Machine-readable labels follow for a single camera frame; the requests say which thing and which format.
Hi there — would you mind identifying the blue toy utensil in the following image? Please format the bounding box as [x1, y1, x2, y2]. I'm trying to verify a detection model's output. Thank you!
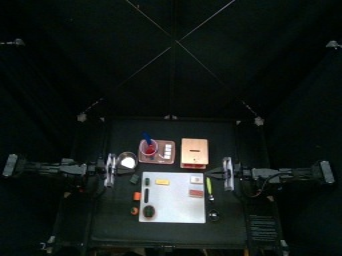
[141, 131, 154, 148]

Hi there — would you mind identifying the red plastic cup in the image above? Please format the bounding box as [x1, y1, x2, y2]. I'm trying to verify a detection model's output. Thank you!
[138, 139, 160, 158]

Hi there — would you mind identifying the small black round object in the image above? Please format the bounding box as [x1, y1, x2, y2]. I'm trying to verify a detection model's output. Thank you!
[206, 209, 221, 222]

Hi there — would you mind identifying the wooden box with red drawer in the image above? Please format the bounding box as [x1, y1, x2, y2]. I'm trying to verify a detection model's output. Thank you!
[178, 137, 209, 170]

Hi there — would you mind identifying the thin diagonal brace cord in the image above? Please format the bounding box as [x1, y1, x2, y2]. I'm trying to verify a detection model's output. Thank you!
[81, 0, 236, 116]
[124, 0, 260, 120]

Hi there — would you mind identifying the red toy bowl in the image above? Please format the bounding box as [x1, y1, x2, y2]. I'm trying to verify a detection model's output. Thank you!
[141, 204, 157, 219]

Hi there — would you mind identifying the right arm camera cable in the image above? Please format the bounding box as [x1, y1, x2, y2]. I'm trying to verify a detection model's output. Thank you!
[248, 173, 285, 198]

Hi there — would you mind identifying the pink flat tray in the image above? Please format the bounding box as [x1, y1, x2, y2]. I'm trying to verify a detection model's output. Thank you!
[137, 139, 176, 165]

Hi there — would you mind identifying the silver metal bowl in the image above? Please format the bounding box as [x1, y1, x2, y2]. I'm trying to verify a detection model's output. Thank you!
[116, 151, 138, 175]

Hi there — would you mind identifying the white text label sticker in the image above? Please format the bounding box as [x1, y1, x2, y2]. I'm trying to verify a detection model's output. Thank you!
[248, 214, 277, 247]

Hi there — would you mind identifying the white cutting board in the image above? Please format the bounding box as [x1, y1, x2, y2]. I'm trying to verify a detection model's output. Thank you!
[137, 171, 206, 224]

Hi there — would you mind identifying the green handled toy knife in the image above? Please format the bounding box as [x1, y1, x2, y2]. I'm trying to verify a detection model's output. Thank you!
[204, 176, 214, 202]

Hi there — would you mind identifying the white round food piece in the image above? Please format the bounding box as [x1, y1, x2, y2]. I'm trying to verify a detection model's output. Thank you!
[120, 157, 136, 169]

